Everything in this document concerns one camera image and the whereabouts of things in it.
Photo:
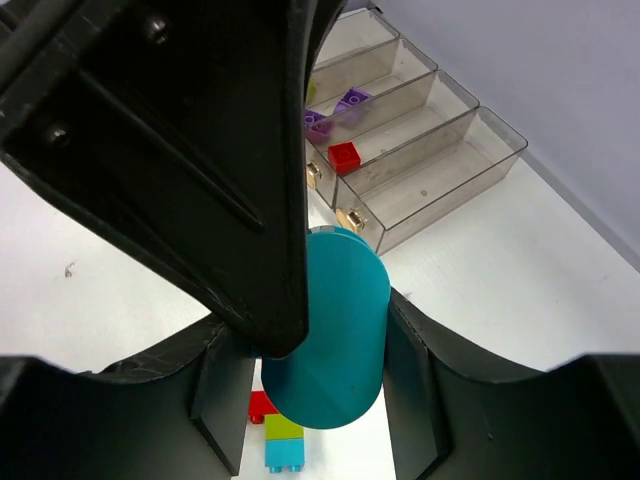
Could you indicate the teal rounded lego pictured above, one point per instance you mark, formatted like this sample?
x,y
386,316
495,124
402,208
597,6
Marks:
x,y
335,375

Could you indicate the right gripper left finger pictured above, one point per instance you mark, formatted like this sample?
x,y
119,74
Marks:
x,y
177,410

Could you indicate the green printed lego brick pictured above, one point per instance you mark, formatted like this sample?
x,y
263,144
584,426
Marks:
x,y
311,92

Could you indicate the small red lego brick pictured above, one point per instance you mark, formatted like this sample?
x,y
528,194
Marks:
x,y
344,158

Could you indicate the purple printed lego brick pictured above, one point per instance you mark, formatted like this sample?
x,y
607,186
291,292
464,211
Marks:
x,y
317,128

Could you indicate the red green teal brick stack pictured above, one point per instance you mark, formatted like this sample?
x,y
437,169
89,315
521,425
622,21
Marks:
x,y
283,439

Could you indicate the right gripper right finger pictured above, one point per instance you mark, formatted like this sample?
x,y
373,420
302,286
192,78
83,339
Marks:
x,y
458,411

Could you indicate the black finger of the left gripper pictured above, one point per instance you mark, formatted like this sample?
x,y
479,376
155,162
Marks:
x,y
174,131

